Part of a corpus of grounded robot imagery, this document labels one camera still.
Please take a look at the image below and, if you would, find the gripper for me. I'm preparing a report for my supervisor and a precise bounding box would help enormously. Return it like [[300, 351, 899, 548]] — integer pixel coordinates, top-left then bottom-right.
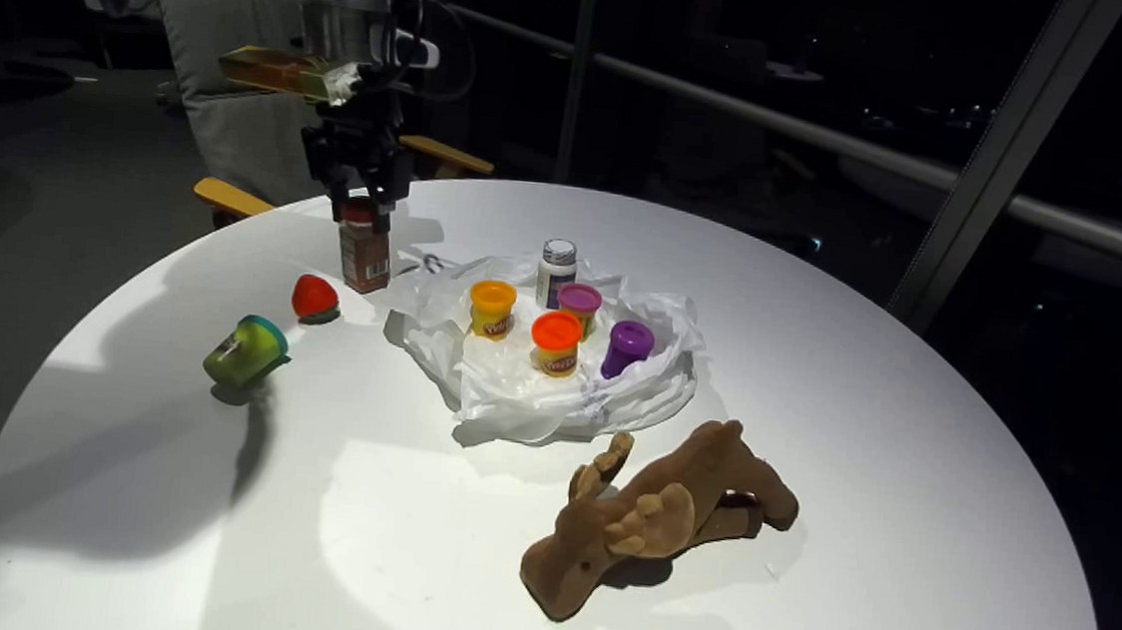
[[293, 83, 422, 238]]

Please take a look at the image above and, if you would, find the brown bottle with red cap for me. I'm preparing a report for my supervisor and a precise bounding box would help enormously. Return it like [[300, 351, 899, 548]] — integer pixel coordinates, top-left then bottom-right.
[[333, 194, 399, 298]]

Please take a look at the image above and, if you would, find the white plastic bag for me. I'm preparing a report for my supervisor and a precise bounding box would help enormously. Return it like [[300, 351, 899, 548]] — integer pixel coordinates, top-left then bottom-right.
[[373, 244, 712, 458]]

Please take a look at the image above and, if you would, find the red toy strawberry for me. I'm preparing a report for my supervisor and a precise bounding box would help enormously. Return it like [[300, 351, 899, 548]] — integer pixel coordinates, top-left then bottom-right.
[[289, 272, 343, 326]]

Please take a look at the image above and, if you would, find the grey armchair with wooden armrests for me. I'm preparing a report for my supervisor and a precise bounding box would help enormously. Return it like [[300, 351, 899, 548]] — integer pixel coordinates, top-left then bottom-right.
[[136, 0, 509, 254]]

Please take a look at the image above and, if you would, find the green tub with teal lid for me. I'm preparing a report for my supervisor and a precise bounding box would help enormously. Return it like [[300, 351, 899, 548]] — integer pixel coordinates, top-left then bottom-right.
[[201, 311, 293, 395]]

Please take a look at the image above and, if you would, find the white bottle with grey cap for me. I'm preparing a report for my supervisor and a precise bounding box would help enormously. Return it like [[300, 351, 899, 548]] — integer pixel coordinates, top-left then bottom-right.
[[533, 237, 581, 313]]

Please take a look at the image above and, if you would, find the yellow tub with orange lid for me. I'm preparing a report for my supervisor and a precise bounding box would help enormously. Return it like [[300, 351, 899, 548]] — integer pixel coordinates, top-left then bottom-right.
[[527, 308, 585, 380]]

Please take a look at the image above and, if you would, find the yellow tub with magenta lid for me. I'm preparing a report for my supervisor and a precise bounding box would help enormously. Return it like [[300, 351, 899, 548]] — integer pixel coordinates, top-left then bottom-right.
[[553, 281, 606, 343]]

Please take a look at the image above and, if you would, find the purple tub with purple lid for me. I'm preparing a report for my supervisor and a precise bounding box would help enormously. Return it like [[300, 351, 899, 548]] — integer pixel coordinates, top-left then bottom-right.
[[599, 318, 659, 384]]

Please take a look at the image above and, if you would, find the brown plush moose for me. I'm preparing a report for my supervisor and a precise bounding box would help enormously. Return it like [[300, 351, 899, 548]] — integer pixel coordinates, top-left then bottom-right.
[[515, 403, 808, 630]]

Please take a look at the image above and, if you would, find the metal railing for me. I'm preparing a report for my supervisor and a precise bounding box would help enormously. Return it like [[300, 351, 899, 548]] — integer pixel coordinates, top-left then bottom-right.
[[422, 0, 1122, 352]]

